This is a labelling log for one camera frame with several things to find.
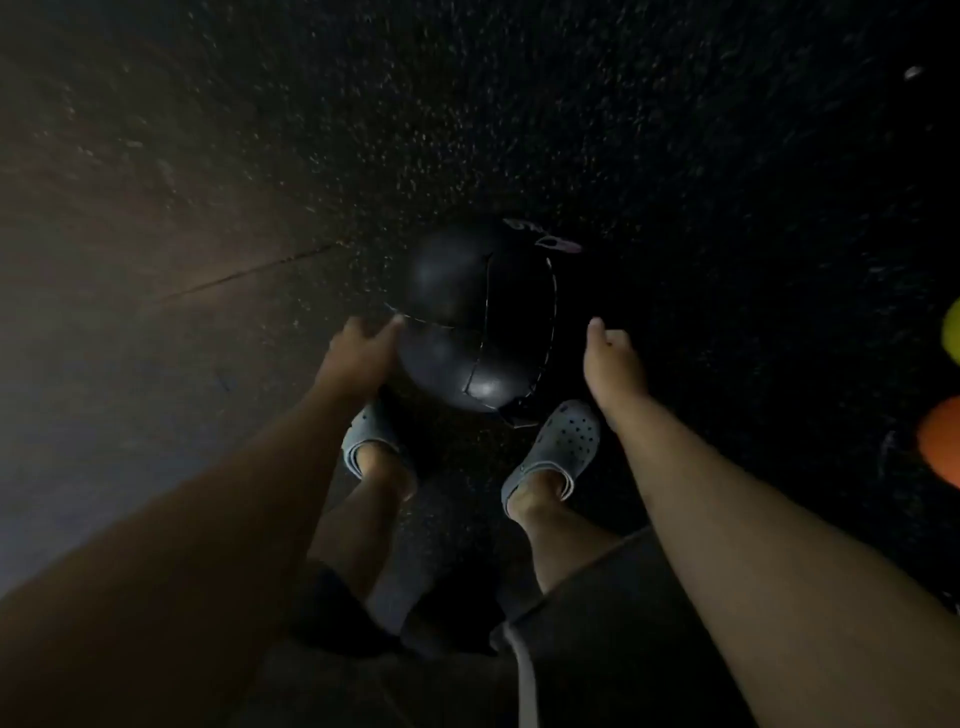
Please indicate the person's right hand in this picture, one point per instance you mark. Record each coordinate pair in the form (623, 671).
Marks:
(615, 367)

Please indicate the person's left hand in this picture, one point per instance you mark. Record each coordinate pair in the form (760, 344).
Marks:
(360, 360)

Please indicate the black white-stitched medicine ball purple tag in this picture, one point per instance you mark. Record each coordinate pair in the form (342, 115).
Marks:
(465, 300)

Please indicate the person's right forearm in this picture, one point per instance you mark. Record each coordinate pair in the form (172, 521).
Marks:
(765, 585)

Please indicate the person's left forearm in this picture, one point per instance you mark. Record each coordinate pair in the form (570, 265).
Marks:
(172, 570)

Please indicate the person's left leg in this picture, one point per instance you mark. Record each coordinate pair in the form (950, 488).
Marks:
(360, 517)

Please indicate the person's leg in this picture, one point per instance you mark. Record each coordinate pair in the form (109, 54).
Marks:
(360, 517)
(555, 532)

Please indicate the person's right leg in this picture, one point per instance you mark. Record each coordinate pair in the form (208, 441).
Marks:
(555, 532)

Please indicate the grey left clog shoe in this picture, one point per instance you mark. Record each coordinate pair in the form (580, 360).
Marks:
(367, 435)

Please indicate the grey clog shoe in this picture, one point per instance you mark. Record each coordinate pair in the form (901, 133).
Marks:
(367, 435)
(559, 442)

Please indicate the grey right clog shoe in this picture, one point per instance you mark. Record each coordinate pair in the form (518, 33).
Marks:
(559, 442)

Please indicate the grey shorts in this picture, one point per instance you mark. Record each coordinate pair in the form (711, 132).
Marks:
(615, 660)

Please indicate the small orange kettlebell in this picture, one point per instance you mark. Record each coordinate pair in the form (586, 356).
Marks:
(943, 442)

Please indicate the yellow kettlebell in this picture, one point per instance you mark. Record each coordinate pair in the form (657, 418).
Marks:
(953, 330)

